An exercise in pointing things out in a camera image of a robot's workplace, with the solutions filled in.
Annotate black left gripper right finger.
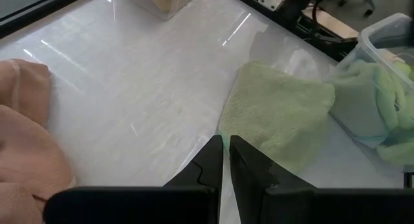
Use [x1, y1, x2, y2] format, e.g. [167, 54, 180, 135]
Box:
[229, 135, 317, 224]

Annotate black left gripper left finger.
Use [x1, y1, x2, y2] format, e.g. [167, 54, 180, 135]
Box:
[162, 135, 224, 224]

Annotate lime green towel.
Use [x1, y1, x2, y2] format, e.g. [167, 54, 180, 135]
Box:
[374, 60, 414, 166]
[218, 61, 336, 173]

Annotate pink towel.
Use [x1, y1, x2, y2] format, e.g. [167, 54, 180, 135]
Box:
[0, 58, 77, 224]

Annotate clear plastic bin green towels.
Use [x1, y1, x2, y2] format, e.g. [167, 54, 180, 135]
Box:
[326, 12, 414, 174]

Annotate clear plastic bin yellow towels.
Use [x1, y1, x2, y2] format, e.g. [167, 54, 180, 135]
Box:
[124, 0, 202, 21]

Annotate pale mint towel teal trim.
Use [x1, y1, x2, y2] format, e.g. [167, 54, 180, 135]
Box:
[328, 59, 389, 150]

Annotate light wooden board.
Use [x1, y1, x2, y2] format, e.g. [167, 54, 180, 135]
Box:
[303, 5, 359, 40]

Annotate office chair wheeled base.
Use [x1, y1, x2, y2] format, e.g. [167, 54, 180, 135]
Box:
[338, 0, 378, 18]

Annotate black table end rail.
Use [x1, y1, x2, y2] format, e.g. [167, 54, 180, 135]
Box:
[226, 0, 360, 62]

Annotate black table edge rail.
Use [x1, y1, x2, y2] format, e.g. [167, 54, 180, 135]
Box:
[0, 0, 95, 39]

